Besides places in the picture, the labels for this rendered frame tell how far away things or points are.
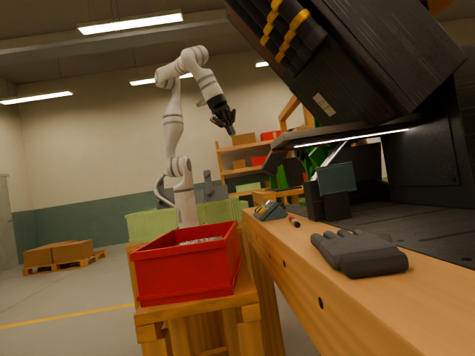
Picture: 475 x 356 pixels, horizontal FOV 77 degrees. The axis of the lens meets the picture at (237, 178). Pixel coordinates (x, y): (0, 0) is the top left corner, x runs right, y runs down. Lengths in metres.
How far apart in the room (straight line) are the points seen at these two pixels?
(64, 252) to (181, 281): 5.81
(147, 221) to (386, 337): 1.62
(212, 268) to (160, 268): 0.11
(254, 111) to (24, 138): 6.13
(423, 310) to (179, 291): 0.49
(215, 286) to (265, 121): 7.69
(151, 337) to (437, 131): 0.76
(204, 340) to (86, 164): 7.42
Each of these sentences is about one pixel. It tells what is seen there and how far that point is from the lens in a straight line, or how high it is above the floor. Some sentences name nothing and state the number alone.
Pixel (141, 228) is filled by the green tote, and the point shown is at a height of 0.87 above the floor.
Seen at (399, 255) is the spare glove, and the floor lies 0.92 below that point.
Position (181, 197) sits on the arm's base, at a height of 1.01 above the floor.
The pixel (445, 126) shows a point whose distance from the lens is 0.80.
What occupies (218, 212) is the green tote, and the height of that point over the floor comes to 0.90.
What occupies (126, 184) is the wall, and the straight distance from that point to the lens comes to 8.46.
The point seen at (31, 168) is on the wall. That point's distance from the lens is 9.56.
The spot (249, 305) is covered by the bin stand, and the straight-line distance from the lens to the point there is 0.68.
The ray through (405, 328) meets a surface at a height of 0.90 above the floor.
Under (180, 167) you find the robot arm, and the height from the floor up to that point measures 1.14.
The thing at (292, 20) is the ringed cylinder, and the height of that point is 1.32.
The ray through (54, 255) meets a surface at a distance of 6.57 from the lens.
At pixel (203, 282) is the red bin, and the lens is 0.67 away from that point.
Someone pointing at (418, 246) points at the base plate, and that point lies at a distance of 0.51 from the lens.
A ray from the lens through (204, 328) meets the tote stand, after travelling 1.88.
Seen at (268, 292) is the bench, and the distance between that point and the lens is 1.59.
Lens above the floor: 1.03
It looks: 1 degrees up
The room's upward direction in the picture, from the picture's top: 9 degrees counter-clockwise
